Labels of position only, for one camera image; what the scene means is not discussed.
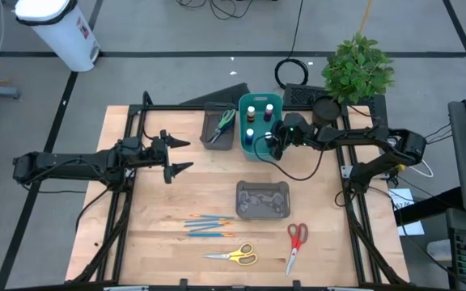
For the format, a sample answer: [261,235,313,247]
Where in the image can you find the green handled scissors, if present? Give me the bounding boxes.
[208,108,237,143]

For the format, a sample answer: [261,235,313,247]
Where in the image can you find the white trash can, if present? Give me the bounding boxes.
[14,0,101,73]

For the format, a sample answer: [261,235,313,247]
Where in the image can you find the black wedge panel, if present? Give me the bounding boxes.
[178,82,252,107]

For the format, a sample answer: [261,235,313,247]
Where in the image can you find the light grey chair seat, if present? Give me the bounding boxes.
[426,238,455,264]

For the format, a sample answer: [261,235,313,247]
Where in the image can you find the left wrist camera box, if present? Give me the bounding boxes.
[118,136,143,154]

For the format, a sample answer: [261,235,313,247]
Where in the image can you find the black perforated box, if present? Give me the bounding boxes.
[283,83,388,138]

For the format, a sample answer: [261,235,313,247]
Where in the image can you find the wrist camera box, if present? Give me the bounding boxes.
[283,112,311,141]
[118,136,143,154]

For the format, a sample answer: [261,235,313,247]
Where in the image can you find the teal plastic bin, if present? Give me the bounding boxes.
[238,92,286,162]

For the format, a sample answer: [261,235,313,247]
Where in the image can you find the grey translucent plastic bin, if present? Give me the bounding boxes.
[235,179,291,221]
[199,101,238,151]

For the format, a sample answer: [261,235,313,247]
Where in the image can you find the black coiled cable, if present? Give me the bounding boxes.
[273,0,310,90]

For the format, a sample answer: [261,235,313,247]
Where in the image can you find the white paper sheet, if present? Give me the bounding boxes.
[388,188,426,237]

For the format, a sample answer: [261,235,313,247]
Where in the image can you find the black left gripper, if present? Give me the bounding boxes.
[142,129,195,185]

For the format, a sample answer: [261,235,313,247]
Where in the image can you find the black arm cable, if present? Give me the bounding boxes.
[74,186,112,234]
[252,133,327,182]

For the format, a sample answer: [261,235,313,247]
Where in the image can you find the black aluminium table frame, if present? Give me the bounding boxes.
[65,91,410,291]

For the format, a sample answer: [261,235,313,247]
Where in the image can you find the yellow cable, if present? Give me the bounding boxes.
[358,0,375,36]

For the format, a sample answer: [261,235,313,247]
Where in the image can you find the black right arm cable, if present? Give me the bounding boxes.
[252,133,327,182]

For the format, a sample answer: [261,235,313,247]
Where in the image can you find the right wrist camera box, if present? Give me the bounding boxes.
[283,112,311,141]

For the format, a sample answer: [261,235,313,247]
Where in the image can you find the yellow handled scissors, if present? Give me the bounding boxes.
[202,242,258,267]

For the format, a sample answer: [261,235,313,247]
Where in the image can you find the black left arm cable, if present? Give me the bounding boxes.
[74,186,112,234]

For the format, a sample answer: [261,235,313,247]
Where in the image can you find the red handled scissors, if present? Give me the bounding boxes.
[284,222,309,276]

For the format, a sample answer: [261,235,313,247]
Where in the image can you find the green potted plant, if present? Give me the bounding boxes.
[311,32,396,129]

